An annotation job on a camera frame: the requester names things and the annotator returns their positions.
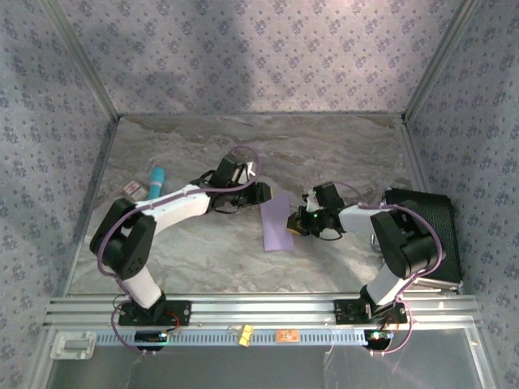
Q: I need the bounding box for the lavender cloth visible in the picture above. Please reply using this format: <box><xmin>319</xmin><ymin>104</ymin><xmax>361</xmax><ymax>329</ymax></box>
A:
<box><xmin>259</xmin><ymin>193</ymin><xmax>296</xmax><ymax>252</ymax></box>

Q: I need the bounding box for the teal cylinder tube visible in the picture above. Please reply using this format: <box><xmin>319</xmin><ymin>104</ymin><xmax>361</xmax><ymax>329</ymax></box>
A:
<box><xmin>148</xmin><ymin>168</ymin><xmax>167</xmax><ymax>200</ymax></box>

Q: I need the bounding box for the small red white card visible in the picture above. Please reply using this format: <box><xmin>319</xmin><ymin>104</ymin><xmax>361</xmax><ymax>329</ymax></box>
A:
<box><xmin>122</xmin><ymin>181</ymin><xmax>145</xmax><ymax>199</ymax></box>

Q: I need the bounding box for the yellow connector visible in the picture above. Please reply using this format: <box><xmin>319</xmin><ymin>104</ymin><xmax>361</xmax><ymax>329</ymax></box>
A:
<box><xmin>236</xmin><ymin>323</ymin><xmax>255</xmax><ymax>348</ymax></box>

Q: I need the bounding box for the black ribbed case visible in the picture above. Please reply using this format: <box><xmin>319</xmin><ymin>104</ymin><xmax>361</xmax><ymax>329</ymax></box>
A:
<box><xmin>383</xmin><ymin>188</ymin><xmax>465</xmax><ymax>295</ymax></box>

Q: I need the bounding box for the right black controller board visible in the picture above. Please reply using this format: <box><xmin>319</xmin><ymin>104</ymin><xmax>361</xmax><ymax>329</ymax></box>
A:
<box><xmin>363</xmin><ymin>329</ymin><xmax>394</xmax><ymax>349</ymax></box>

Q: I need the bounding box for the black controller board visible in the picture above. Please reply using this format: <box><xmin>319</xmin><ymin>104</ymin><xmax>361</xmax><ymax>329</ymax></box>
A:
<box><xmin>135</xmin><ymin>330</ymin><xmax>169</xmax><ymax>352</ymax></box>
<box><xmin>363</xmin><ymin>329</ymin><xmax>394</xmax><ymax>349</ymax></box>

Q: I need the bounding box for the left black controller board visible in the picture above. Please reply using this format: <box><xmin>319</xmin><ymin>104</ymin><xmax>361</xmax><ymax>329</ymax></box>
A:
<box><xmin>135</xmin><ymin>330</ymin><xmax>169</xmax><ymax>352</ymax></box>

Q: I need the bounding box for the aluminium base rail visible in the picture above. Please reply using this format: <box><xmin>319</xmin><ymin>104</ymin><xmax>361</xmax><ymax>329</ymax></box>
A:
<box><xmin>43</xmin><ymin>294</ymin><xmax>479</xmax><ymax>329</ymax></box>

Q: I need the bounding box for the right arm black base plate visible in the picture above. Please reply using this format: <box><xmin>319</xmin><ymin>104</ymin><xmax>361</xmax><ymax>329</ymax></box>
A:
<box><xmin>334</xmin><ymin>298</ymin><xmax>408</xmax><ymax>325</ymax></box>

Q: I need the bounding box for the aluminium frame side rail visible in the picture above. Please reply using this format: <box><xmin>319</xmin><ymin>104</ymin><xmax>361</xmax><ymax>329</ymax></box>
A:
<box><xmin>62</xmin><ymin>117</ymin><xmax>122</xmax><ymax>297</ymax></box>
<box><xmin>399</xmin><ymin>115</ymin><xmax>431</xmax><ymax>194</ymax></box>

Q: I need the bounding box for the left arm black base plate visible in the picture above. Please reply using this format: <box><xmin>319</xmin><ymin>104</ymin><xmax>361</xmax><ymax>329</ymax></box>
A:
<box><xmin>117</xmin><ymin>299</ymin><xmax>192</xmax><ymax>327</ymax></box>

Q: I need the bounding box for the slotted grey cable duct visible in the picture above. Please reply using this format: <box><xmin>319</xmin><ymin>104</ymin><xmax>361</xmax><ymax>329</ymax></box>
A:
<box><xmin>95</xmin><ymin>328</ymin><xmax>368</xmax><ymax>346</ymax></box>

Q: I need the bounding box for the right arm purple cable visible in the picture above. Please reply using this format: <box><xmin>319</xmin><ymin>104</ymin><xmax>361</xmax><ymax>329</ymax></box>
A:
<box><xmin>334</xmin><ymin>181</ymin><xmax>443</xmax><ymax>357</ymax></box>

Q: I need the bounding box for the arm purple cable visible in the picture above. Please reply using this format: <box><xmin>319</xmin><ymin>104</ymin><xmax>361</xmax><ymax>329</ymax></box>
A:
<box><xmin>97</xmin><ymin>144</ymin><xmax>261</xmax><ymax>357</ymax></box>
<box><xmin>334</xmin><ymin>181</ymin><xmax>443</xmax><ymax>357</ymax></box>

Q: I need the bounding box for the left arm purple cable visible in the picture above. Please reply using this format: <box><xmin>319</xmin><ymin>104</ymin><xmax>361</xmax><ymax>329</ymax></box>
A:
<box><xmin>97</xmin><ymin>144</ymin><xmax>261</xmax><ymax>357</ymax></box>

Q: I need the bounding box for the aluminium frame post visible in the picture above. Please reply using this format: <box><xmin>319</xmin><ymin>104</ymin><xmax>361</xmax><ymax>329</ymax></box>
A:
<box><xmin>40</xmin><ymin>0</ymin><xmax>122</xmax><ymax>121</ymax></box>
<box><xmin>403</xmin><ymin>0</ymin><xmax>483</xmax><ymax>121</ymax></box>

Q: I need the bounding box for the white plastic bracket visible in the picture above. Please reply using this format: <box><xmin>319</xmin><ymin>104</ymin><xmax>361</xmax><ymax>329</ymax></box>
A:
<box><xmin>50</xmin><ymin>331</ymin><xmax>97</xmax><ymax>361</ymax></box>

